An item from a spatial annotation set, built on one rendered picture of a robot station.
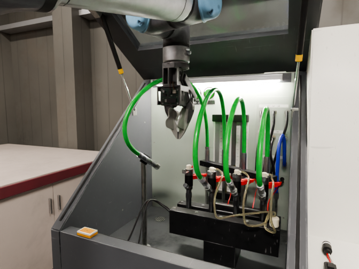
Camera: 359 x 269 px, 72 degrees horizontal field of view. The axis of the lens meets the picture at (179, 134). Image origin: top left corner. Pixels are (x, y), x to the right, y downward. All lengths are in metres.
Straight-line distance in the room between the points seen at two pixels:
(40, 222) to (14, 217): 0.21
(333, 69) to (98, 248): 0.82
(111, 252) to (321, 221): 0.56
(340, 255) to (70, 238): 0.70
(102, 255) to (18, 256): 1.36
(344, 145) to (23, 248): 1.94
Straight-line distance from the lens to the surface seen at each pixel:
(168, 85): 0.67
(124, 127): 0.76
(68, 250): 0.87
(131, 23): 0.63
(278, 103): 1.03
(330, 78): 0.83
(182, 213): 0.84
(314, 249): 0.73
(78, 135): 3.18
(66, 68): 3.26
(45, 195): 2.09
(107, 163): 0.96
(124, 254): 0.73
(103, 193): 0.97
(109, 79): 3.19
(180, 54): 0.69
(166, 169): 1.20
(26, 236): 2.08
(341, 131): 0.79
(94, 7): 0.40
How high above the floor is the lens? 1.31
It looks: 6 degrees down
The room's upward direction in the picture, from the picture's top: straight up
